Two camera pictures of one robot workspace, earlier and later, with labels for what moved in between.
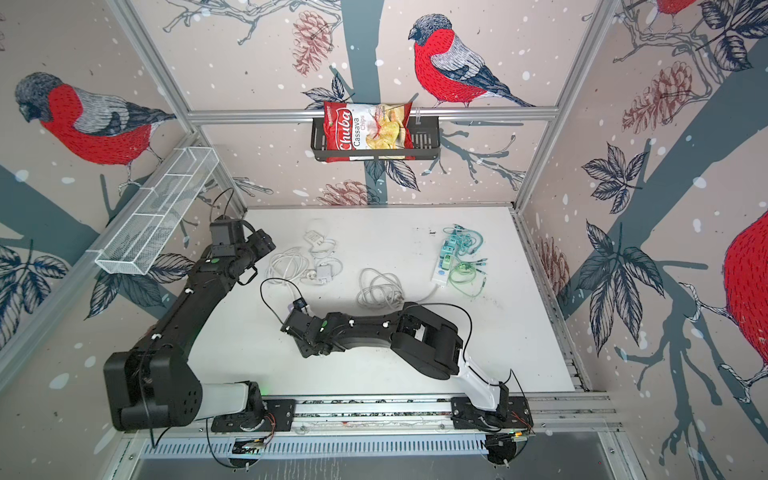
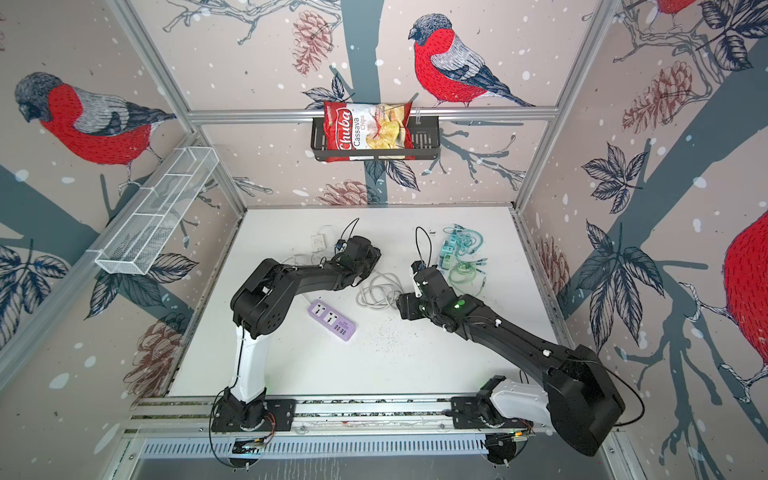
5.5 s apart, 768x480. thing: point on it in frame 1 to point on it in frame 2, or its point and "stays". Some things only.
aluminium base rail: x=557 y=414 stays
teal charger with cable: x=448 y=246 stays
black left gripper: x=262 y=241 to x=374 y=255
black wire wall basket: x=426 y=144 stays
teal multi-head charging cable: x=466 y=241 stays
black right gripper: x=305 y=350 to x=407 y=307
